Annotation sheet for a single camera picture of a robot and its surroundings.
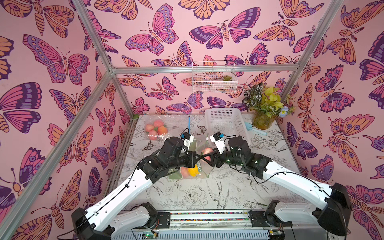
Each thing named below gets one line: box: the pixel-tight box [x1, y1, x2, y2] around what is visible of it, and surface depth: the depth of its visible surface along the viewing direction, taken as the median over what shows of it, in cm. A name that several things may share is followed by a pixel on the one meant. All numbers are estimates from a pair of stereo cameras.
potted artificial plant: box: [242, 83, 296, 130], surface depth 102 cm
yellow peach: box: [188, 164, 199, 177], surface depth 78 cm
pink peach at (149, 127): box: [145, 124, 155, 132], surface depth 108 cm
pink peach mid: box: [180, 167, 190, 178], surface depth 81 cm
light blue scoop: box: [244, 122, 268, 136], surface depth 112 cm
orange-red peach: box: [157, 126, 168, 135], surface depth 107 cm
